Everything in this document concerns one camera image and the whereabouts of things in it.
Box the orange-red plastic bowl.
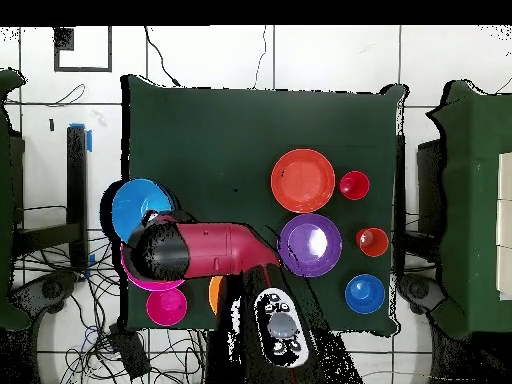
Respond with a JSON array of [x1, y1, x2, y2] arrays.
[[270, 148, 337, 214]]

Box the large magenta plastic bowl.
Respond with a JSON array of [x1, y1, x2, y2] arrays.
[[119, 241, 187, 292]]

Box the light blue plastic bowl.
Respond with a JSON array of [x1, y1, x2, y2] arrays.
[[110, 177, 177, 244]]

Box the purple plastic bowl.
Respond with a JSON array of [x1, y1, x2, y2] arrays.
[[277, 212, 344, 279]]

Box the orange plastic bowl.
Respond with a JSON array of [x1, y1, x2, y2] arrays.
[[208, 274, 225, 316]]

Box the dark green table cloth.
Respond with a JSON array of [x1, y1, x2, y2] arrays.
[[120, 74, 409, 334]]

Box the red plastic cup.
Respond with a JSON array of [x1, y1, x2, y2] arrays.
[[338, 170, 372, 201]]

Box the orange plastic cup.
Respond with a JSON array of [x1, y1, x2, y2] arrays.
[[355, 226, 390, 258]]

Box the small magenta plastic bowl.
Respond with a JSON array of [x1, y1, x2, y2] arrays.
[[145, 287, 189, 328]]

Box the small dark blue bowl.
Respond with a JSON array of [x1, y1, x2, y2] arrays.
[[344, 273, 386, 316]]

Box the black power adapter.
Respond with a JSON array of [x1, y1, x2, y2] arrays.
[[110, 325, 152, 379]]

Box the neighbouring green cloth table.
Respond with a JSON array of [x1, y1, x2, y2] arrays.
[[0, 67, 27, 331], [425, 79, 512, 341]]

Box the white panel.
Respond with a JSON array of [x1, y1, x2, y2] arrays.
[[495, 151, 512, 301]]

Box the black floor cable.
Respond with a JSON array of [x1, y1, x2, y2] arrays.
[[143, 26, 185, 88]]

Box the black stand frame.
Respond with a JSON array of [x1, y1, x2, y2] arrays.
[[11, 124, 90, 271]]

